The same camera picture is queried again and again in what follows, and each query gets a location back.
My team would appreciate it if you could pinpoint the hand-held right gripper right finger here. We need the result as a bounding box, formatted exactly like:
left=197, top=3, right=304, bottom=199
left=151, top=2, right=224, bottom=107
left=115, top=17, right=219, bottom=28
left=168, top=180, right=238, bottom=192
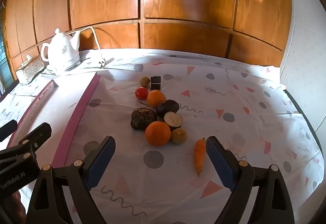
left=206, top=135, right=296, bottom=224

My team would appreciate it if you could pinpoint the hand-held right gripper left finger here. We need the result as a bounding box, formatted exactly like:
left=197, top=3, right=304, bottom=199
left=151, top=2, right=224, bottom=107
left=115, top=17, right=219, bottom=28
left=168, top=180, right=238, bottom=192
left=25, top=135, right=116, bottom=224

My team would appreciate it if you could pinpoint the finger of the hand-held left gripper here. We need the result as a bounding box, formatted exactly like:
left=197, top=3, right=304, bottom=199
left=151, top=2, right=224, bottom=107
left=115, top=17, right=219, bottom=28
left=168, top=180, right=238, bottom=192
left=8, top=122, right=52, bottom=161
left=0, top=120, right=18, bottom=141

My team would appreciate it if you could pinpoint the orange carrot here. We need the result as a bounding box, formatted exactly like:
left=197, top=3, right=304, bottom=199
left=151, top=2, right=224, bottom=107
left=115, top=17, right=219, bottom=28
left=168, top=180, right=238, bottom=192
left=194, top=138, right=206, bottom=177

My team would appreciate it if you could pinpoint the yellow-green lime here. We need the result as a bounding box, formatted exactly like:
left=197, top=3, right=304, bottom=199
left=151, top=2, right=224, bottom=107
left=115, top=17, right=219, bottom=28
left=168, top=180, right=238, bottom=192
left=171, top=128, right=188, bottom=144

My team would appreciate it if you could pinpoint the pink-rimmed shallow box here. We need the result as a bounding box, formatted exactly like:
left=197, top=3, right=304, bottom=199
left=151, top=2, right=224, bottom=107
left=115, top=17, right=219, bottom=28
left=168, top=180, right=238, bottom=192
left=7, top=72, right=101, bottom=172

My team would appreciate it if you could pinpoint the dark lumpy fruit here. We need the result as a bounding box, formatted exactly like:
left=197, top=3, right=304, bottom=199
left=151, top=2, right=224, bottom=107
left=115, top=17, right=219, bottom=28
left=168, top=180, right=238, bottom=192
left=131, top=107, right=157, bottom=131

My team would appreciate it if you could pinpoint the round beige cookie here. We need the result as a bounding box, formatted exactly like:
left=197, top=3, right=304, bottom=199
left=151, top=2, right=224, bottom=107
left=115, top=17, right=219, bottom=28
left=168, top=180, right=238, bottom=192
left=164, top=111, right=183, bottom=130

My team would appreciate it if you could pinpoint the large orange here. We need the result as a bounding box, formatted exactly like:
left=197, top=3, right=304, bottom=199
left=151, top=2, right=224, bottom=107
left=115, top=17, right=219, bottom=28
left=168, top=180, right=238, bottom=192
left=145, top=121, right=172, bottom=146

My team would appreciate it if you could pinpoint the dark round avocado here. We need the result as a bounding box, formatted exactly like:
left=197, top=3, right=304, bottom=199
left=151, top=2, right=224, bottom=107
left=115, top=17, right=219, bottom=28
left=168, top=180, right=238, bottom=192
left=156, top=99, right=180, bottom=118

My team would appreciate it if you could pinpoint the dark brown wooden chair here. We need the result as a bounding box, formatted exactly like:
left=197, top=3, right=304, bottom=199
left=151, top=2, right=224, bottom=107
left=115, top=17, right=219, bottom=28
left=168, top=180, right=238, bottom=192
left=0, top=190, right=27, bottom=222

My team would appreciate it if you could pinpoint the patterned white tablecloth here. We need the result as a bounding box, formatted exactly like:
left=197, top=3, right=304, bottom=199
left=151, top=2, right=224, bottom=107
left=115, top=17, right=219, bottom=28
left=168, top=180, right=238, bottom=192
left=0, top=49, right=321, bottom=224

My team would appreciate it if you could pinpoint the silver embossed tissue box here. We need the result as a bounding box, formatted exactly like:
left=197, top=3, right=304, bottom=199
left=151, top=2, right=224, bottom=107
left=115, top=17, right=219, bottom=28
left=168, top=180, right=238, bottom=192
left=17, top=54, right=44, bottom=85

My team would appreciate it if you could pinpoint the glass balcony door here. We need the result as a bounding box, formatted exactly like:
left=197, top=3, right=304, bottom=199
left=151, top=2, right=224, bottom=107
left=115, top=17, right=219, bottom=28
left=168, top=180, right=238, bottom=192
left=0, top=7, right=12, bottom=90

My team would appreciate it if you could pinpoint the red tomato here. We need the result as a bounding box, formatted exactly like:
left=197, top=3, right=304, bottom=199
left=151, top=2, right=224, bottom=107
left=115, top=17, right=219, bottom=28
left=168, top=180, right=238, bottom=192
left=135, top=87, right=149, bottom=100

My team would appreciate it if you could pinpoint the small orange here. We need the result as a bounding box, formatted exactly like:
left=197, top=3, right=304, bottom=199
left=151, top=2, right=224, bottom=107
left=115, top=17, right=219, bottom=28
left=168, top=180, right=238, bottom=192
left=147, top=90, right=166, bottom=108

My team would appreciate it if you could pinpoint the white ceramic electric kettle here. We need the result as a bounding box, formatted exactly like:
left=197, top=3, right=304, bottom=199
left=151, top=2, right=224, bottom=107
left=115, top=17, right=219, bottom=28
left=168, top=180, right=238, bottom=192
left=41, top=28, right=82, bottom=73

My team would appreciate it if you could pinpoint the white power cord with plug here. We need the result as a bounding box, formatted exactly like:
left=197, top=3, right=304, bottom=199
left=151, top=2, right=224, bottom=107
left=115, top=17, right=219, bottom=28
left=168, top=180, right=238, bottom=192
left=67, top=26, right=107, bottom=68

